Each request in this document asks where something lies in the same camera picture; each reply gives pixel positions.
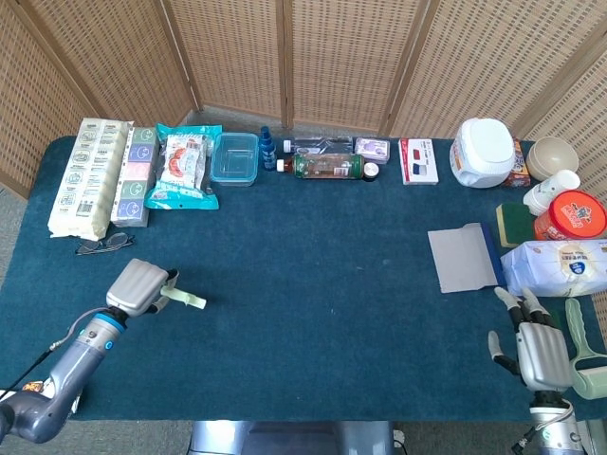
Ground orange lid canister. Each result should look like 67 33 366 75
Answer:
533 190 607 242

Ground blue table cloth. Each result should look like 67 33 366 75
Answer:
0 135 607 422

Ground orange printed box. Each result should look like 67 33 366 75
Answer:
502 136 532 189

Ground green label tea bottle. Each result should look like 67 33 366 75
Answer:
276 152 366 181

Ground beige bowl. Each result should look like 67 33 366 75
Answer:
525 136 579 182

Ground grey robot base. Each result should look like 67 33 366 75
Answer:
188 420 395 455

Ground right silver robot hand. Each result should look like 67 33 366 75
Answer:
487 285 574 392

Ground white plastic jug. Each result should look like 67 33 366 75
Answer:
449 118 517 190

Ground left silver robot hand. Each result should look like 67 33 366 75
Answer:
104 258 180 319

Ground blue spray bottle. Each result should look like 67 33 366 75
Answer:
258 125 278 173

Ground small purple box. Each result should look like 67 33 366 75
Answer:
354 136 392 166

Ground black frame eyeglasses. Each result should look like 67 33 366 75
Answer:
74 231 136 257

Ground white red card box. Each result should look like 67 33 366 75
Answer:
397 137 440 186

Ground white blue wipes pack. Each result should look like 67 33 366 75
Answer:
500 238 607 299

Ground pastel tissue packets pack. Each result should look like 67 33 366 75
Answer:
110 125 160 228

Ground pale green peeler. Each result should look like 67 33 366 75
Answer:
159 283 208 312

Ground pale green lint roller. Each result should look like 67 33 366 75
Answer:
564 297 607 400

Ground grey cardboard folder blue spine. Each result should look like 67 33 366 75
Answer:
427 222 507 295

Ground teal snack bag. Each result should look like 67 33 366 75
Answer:
142 122 224 211

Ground cream tissue multipack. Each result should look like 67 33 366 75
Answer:
47 117 135 241

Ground clear container blue rim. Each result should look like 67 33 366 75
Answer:
209 132 261 188

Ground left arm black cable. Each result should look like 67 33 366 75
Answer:
0 307 110 402

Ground wicker folding screen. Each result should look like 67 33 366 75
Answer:
0 0 607 336

